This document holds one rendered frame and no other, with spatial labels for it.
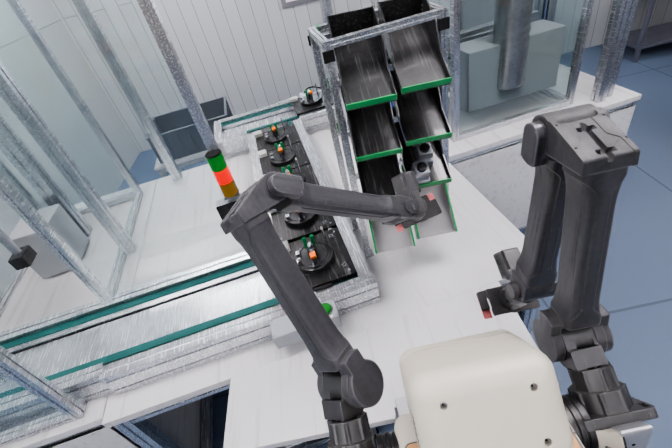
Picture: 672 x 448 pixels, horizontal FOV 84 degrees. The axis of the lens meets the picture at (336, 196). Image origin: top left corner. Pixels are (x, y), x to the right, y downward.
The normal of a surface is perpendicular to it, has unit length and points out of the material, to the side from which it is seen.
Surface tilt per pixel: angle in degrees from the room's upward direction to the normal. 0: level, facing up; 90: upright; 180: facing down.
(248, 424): 0
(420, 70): 25
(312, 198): 59
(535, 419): 48
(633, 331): 0
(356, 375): 55
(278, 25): 90
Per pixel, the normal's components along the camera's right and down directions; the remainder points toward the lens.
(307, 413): -0.19, -0.77
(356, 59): -0.14, -0.44
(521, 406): -0.04, -0.08
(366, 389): 0.62, -0.34
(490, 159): 0.26, 0.55
